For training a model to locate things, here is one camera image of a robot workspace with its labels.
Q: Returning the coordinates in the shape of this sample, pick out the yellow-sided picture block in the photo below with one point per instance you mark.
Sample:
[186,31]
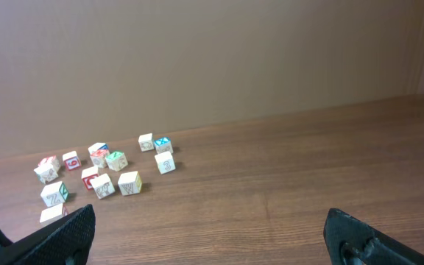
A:
[165,162]

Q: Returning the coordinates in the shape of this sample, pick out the green J letter block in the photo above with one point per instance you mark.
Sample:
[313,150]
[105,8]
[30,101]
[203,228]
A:
[46,173]

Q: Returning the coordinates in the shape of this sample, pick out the red Q picture block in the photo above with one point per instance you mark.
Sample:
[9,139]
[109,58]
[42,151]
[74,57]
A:
[88,174]

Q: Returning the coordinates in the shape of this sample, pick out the green E W block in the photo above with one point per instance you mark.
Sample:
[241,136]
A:
[130,183]

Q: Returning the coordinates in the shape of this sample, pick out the red A letter block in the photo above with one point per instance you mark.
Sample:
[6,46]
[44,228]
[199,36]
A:
[53,214]

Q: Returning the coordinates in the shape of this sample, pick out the red-sided Z block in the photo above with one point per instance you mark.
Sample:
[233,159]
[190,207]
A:
[54,194]

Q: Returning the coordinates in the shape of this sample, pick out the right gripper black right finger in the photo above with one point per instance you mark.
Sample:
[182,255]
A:
[351,241]

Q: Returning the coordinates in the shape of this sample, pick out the red I letter block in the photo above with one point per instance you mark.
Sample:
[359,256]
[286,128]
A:
[53,160]

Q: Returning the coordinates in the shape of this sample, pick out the red-sided plain top block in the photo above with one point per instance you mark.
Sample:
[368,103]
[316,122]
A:
[146,142]

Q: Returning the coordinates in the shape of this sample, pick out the blue X letter block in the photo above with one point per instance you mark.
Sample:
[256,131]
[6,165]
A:
[163,144]

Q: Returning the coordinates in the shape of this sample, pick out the green B letter block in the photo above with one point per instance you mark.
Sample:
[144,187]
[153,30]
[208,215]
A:
[103,186]

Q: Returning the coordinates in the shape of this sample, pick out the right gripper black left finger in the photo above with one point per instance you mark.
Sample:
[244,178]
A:
[65,241]

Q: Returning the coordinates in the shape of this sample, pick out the green N letter block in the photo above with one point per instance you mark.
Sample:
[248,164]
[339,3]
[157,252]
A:
[116,161]

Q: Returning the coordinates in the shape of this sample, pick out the plain blue-sided block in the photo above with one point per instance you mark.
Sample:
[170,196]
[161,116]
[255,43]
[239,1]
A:
[99,145]

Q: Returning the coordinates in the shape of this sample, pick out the red M letter block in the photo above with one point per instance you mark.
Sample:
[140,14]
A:
[99,157]

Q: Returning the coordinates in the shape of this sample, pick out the red 6 number block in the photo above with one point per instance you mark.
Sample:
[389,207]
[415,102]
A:
[71,160]

